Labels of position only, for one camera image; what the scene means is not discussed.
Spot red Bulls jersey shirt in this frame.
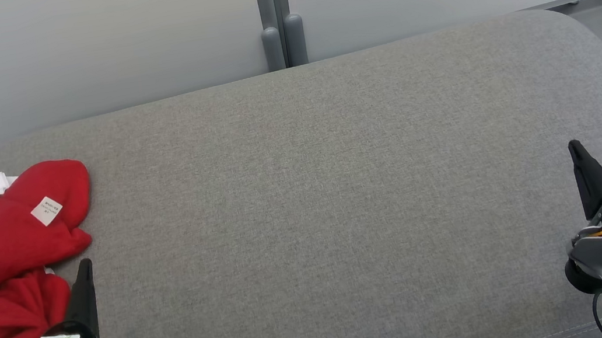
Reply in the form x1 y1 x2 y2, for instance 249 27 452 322
0 156 104 290

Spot short grey rounded post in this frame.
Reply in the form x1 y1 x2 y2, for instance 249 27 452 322
261 26 286 73

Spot grey fabric sofa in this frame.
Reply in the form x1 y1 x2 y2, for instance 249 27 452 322
0 0 602 338

